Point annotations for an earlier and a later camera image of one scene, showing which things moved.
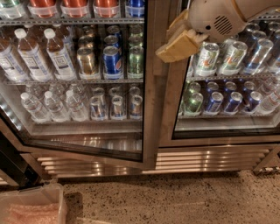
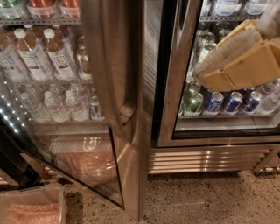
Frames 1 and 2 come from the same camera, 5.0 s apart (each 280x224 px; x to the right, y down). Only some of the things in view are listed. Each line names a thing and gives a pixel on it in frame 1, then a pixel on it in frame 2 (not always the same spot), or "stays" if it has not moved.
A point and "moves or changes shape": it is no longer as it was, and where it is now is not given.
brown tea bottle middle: [32, 59] stays
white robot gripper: [214, 17] -> [269, 19]
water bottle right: [78, 109] stays
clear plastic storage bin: [41, 205] stays
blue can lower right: [234, 101] stays
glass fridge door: [79, 80] moves or changes shape
